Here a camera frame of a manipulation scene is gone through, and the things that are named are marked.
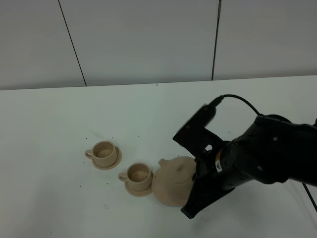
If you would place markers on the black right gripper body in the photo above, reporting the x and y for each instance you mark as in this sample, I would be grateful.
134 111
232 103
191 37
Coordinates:
205 171

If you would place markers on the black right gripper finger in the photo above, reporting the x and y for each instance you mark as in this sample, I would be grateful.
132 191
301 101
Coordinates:
203 193

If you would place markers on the beige teapot with lid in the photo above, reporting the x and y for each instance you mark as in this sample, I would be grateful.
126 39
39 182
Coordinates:
172 182

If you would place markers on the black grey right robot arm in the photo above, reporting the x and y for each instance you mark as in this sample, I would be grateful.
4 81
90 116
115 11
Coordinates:
271 150

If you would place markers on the beige near cup saucer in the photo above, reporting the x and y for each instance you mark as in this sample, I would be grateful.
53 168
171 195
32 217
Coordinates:
131 192

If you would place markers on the beige cup saucer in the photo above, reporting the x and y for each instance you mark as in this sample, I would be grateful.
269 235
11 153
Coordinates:
131 192
117 161

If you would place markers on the beige far cup saucer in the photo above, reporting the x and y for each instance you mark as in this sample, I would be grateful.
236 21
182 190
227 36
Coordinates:
117 161

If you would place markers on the beige far teacup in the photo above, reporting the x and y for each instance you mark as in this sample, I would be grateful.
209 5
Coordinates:
103 154

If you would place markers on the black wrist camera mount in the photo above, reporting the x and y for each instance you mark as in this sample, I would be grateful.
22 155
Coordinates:
194 136

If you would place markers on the beige teacup with handle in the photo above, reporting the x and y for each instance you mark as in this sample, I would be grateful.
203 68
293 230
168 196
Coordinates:
136 167

